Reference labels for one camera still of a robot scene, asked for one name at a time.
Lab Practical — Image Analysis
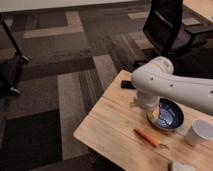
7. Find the black rectangular block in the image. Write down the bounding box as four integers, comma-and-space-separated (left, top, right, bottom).
121, 80, 134, 89

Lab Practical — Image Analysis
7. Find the blue ceramic bowl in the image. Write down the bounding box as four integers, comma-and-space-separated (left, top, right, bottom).
147, 98, 184, 131

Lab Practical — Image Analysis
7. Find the white paper cup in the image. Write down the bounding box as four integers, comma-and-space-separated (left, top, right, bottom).
185, 119, 213, 146

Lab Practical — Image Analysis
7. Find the black rolling stand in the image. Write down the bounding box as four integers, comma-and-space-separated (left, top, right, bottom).
0, 13, 29, 95

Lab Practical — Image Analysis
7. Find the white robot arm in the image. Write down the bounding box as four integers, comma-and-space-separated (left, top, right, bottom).
131, 56, 213, 115

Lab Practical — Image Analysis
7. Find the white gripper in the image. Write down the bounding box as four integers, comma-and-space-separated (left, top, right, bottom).
130, 91, 160, 121

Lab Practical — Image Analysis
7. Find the white sponge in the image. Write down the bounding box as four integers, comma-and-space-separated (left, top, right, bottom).
170, 162, 196, 171

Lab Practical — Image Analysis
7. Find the black office chair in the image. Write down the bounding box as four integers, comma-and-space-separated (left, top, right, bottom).
133, 0, 213, 69

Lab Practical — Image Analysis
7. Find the wooden desk at top right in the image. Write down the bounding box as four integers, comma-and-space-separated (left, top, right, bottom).
183, 0, 213, 23

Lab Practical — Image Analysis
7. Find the orange carrot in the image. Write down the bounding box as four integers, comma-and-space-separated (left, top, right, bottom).
134, 128, 168, 148

